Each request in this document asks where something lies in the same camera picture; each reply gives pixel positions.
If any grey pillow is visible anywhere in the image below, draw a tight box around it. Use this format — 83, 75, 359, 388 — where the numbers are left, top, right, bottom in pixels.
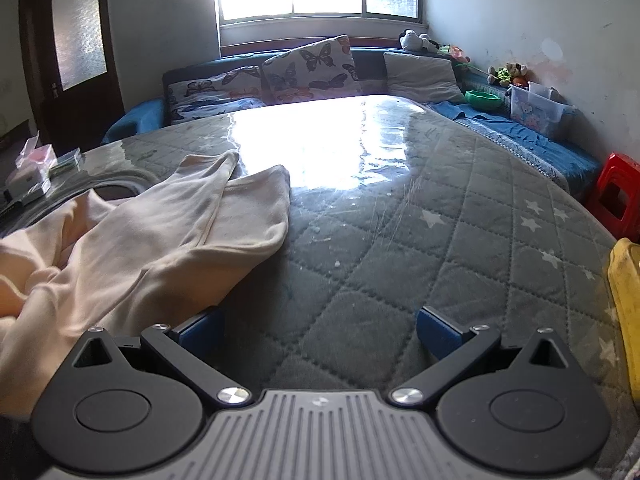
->
384, 52, 466, 106

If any dark wooden door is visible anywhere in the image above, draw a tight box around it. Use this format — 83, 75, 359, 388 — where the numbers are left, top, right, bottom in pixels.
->
19, 0, 126, 156

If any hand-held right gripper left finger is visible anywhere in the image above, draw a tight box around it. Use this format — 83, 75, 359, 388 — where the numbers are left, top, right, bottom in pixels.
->
67, 307, 253, 408

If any pink green plush toy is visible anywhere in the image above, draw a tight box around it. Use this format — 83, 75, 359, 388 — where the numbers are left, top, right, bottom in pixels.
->
440, 45, 473, 66

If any pink tissue pack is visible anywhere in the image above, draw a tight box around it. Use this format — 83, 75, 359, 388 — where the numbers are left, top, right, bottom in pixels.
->
15, 132, 57, 168

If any cream long-sleeve shirt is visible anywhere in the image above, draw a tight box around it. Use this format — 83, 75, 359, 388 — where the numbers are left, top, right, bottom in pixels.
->
0, 149, 292, 421

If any blue corner sofa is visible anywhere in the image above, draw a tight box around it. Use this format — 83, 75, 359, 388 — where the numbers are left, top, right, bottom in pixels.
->
102, 45, 603, 198

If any red plastic stool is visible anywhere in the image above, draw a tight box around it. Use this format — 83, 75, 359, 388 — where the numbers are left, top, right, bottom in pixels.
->
585, 152, 640, 241

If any butterfly print pillow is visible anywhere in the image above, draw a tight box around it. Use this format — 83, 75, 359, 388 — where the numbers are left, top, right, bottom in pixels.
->
170, 95, 267, 126
167, 66, 266, 111
262, 35, 363, 106

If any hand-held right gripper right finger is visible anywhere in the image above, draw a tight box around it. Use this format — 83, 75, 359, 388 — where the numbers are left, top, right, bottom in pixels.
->
390, 305, 576, 408

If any clear plastic storage box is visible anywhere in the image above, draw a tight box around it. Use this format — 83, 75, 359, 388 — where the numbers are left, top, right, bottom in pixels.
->
509, 82, 576, 138

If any green bowl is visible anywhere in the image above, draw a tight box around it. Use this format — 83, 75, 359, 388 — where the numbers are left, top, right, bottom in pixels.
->
465, 90, 505, 110

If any round black induction cooktop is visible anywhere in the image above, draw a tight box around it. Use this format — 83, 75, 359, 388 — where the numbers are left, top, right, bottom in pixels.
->
0, 172, 151, 238

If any green packet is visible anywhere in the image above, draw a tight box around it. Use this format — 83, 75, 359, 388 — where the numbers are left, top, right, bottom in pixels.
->
50, 150, 83, 176

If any panda plush toy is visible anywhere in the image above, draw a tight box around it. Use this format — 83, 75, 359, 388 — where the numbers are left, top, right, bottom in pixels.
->
399, 30, 441, 53

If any white box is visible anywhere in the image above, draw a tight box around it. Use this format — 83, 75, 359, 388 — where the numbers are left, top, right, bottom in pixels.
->
2, 165, 51, 206

